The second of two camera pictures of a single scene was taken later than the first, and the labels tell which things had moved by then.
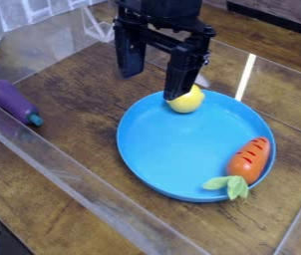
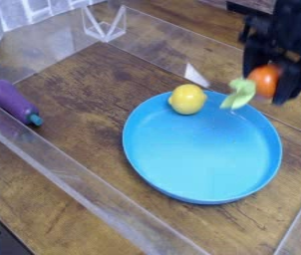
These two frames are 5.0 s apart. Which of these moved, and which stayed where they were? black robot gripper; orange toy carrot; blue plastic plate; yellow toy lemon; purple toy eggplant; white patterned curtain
Moved: black robot gripper; orange toy carrot
Stayed: white patterned curtain; yellow toy lemon; blue plastic plate; purple toy eggplant
